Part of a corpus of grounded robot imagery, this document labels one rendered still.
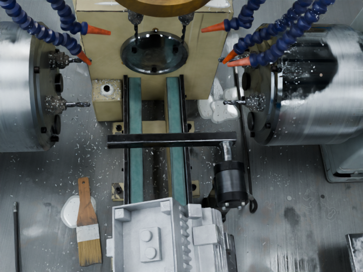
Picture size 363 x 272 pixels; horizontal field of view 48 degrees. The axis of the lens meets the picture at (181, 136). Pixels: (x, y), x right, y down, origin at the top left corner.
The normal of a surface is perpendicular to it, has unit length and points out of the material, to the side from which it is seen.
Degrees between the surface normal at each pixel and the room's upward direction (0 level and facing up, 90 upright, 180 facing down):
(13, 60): 9
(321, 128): 73
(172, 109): 0
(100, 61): 90
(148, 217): 23
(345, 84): 32
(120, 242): 67
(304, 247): 0
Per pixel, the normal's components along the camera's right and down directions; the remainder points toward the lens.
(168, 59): 0.06, 0.91
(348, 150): -0.99, 0.02
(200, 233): -0.31, -0.36
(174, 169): 0.08, -0.40
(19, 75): 0.10, -0.06
